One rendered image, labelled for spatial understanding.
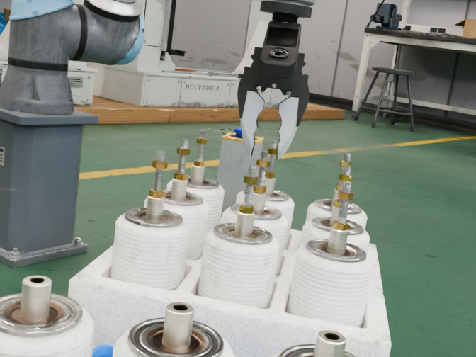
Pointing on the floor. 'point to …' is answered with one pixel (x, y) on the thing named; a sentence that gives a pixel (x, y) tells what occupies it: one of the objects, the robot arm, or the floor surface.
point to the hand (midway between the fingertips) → (265, 149)
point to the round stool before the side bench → (394, 95)
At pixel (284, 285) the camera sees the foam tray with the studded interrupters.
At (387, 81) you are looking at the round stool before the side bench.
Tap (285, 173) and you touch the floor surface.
